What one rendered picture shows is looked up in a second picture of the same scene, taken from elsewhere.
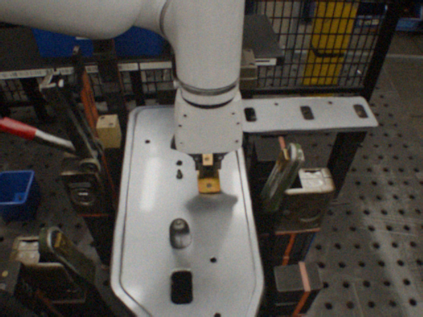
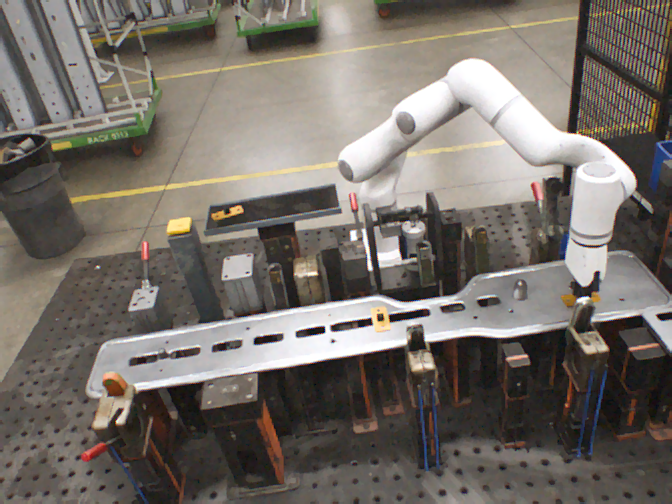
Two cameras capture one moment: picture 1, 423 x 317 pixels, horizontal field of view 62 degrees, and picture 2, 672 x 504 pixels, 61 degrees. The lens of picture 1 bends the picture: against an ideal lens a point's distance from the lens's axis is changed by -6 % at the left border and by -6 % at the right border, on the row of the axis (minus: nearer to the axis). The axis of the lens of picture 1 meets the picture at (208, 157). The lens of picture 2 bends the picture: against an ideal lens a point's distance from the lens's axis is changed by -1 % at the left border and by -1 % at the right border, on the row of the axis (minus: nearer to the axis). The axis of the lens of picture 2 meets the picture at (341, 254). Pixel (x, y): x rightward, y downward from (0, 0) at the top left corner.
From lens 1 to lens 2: 109 cm
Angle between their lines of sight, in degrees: 67
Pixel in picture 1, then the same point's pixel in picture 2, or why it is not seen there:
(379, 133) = not seen: outside the picture
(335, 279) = (583, 489)
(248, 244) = (529, 325)
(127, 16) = (532, 159)
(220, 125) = (578, 259)
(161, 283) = (487, 293)
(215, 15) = (578, 187)
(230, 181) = not seen: hidden behind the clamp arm
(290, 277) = (513, 350)
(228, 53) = (581, 213)
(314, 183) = (585, 340)
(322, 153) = not seen: outside the picture
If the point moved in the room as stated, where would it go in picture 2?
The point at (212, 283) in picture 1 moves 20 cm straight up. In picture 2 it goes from (494, 312) to (496, 243)
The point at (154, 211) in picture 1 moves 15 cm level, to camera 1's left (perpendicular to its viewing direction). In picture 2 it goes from (535, 281) to (518, 246)
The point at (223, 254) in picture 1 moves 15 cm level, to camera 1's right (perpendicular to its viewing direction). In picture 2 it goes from (516, 315) to (536, 363)
